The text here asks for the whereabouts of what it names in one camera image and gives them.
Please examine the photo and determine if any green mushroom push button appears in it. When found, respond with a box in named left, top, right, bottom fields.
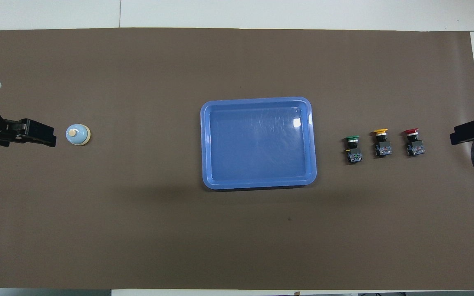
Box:
left=344, top=135, right=363, bottom=164

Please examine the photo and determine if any red mushroom push button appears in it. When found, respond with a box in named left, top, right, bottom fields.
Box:
left=402, top=128, right=426, bottom=157

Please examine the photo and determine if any blue plastic tray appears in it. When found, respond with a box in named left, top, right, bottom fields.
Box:
left=200, top=97, right=318, bottom=190

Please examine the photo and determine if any brown paper table mat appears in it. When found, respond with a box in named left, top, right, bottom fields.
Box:
left=0, top=27, right=474, bottom=291

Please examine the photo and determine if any light blue service bell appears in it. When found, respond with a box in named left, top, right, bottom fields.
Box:
left=65, top=123, right=91, bottom=146

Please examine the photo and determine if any yellow mushroom push button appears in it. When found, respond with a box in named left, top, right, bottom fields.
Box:
left=373, top=128, right=393, bottom=157

